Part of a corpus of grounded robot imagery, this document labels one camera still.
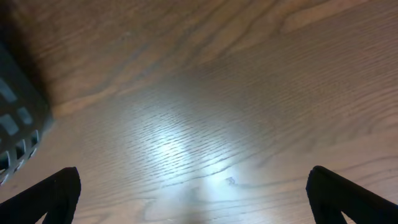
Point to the grey plastic basket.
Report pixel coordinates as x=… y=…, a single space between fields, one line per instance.
x=25 y=115

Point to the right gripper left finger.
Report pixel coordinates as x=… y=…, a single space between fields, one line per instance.
x=54 y=199

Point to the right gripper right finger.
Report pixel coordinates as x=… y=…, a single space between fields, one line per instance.
x=332 y=196

